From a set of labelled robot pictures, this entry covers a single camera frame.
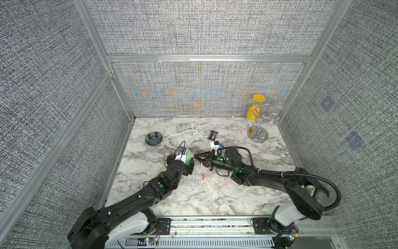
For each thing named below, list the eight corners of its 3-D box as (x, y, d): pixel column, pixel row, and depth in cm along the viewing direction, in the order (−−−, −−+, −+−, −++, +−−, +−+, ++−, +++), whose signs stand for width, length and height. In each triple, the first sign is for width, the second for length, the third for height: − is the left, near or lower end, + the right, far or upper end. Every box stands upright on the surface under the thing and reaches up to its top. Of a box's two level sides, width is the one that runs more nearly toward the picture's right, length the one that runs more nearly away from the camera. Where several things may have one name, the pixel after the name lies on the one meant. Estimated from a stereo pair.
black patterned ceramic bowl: (146, 145, 105) (144, 141, 101) (148, 136, 110) (147, 132, 106) (161, 145, 105) (159, 141, 101) (163, 136, 110) (161, 132, 106)
